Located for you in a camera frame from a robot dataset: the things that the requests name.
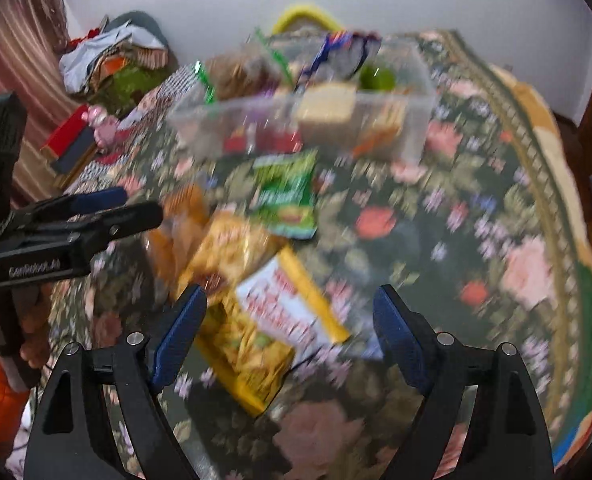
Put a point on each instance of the red snack packet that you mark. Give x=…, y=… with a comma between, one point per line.
x=263, y=141

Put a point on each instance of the patchwork quilt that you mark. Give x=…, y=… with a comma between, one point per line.
x=151, y=105

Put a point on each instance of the pink plush toy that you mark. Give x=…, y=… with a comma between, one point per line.
x=103, y=125

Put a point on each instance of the orange wafer packet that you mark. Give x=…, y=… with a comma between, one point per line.
x=380, y=130

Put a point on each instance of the dark floral blanket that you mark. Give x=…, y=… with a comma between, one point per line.
x=425, y=240

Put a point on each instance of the clear bag of orange crackers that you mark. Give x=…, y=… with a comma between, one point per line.
x=178, y=230

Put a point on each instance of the blue chip packet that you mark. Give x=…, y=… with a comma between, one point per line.
x=341, y=55

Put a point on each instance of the green-edged brown snack bag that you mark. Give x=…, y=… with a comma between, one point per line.
x=241, y=75

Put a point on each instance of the yellow packet of green strips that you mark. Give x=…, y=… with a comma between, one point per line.
x=271, y=330

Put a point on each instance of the lime green snack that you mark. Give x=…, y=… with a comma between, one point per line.
x=378, y=78

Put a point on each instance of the yellow foam tube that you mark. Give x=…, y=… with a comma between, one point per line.
x=306, y=12

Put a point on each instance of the teal chair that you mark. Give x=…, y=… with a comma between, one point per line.
x=141, y=25

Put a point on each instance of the person's left hand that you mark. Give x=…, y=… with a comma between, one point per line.
x=38, y=330

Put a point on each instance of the pale bread slice packet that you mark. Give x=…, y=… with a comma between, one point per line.
x=328, y=110

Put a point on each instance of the red box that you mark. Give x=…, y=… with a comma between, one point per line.
x=66, y=140

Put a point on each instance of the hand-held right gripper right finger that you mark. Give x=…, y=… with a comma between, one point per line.
x=400, y=340

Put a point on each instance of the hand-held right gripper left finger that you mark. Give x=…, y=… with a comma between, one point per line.
x=176, y=340

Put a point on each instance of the clear plastic storage box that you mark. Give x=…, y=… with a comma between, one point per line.
x=410, y=105

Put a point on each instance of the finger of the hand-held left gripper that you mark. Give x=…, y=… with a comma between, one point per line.
x=101, y=199
x=136, y=217

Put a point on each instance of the yellow bag of round biscuits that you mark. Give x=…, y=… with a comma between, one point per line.
x=236, y=250

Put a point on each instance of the pile of clothes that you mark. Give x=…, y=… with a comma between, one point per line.
x=106, y=65

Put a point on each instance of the green snack packet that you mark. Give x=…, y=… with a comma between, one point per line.
x=286, y=195

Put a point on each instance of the striped red-brown curtain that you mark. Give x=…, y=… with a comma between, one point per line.
x=21, y=60

